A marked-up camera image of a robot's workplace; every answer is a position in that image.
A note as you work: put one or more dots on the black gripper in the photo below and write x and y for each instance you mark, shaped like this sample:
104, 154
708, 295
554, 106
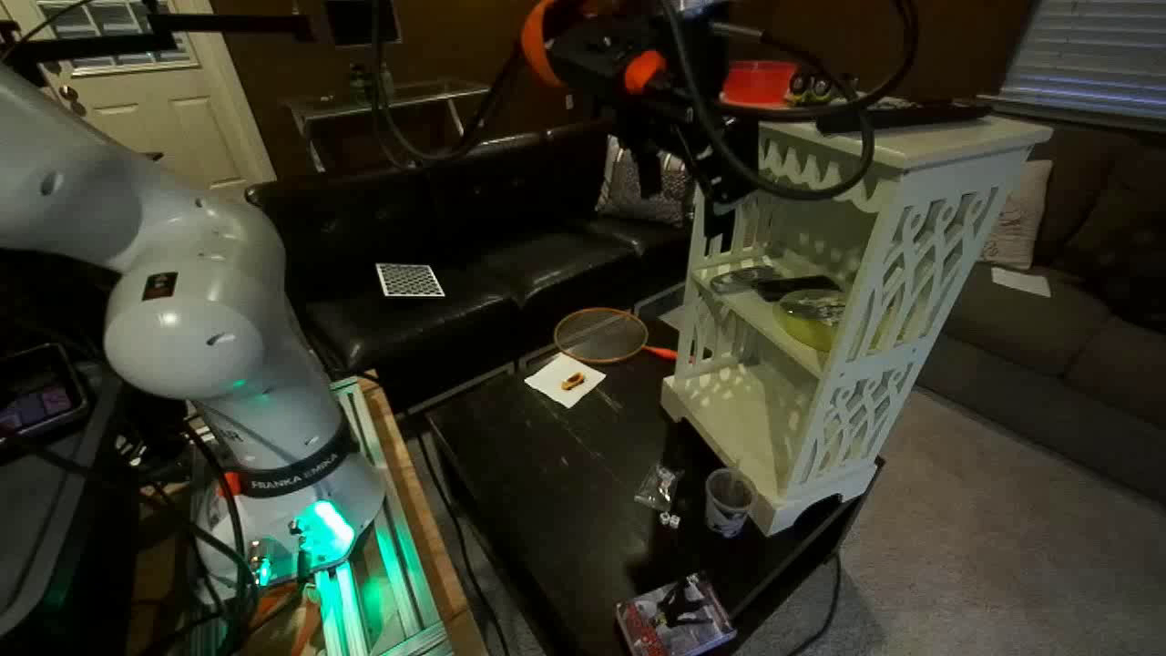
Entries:
607, 57

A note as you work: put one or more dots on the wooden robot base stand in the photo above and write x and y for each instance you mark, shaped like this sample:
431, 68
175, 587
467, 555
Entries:
387, 547

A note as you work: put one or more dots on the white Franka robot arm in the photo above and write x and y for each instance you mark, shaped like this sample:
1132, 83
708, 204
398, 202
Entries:
184, 304

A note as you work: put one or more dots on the white lattice shelf unit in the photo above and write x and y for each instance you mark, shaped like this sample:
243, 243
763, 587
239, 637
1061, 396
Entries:
897, 243

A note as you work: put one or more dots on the white patterned cushion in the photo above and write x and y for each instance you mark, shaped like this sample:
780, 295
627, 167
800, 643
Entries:
614, 184

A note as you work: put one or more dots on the red plastic bowl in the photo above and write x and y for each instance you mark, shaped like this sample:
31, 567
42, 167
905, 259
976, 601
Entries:
754, 83

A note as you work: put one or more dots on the yellow-green bowl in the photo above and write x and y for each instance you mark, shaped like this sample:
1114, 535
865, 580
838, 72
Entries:
808, 320

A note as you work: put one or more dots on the black leather couch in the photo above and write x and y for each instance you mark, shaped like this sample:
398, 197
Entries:
487, 256

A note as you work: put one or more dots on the white card with red item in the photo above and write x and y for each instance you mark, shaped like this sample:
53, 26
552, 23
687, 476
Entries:
567, 379

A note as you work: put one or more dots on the glass side table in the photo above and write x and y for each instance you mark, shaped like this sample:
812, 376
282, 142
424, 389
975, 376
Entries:
387, 113

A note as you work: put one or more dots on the small card on couch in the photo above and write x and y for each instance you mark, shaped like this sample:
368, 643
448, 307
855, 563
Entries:
408, 278

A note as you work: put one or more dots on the crumpled clear wrapper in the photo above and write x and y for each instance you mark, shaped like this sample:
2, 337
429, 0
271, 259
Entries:
657, 492

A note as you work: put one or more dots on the dark wooden coffee table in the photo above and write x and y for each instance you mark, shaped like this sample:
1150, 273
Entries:
584, 486

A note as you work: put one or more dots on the pale sofa pillow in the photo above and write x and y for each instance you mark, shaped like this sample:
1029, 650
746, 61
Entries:
1016, 213

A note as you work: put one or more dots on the small white cup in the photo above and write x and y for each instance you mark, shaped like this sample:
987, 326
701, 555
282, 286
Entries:
729, 499

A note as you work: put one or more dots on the white paper sheet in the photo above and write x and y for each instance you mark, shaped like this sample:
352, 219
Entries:
1020, 281

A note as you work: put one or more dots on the window blinds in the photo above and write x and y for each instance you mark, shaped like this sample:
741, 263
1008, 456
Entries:
1088, 57

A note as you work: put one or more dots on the grey fabric sofa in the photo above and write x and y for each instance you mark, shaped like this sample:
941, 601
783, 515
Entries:
1070, 341

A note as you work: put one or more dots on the glossy printed booklet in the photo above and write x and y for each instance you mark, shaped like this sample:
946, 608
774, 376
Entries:
676, 618

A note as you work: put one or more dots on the white panel door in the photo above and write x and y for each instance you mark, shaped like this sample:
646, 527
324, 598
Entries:
157, 86

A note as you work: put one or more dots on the dark electronic device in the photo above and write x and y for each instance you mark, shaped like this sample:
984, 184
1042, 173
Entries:
39, 403

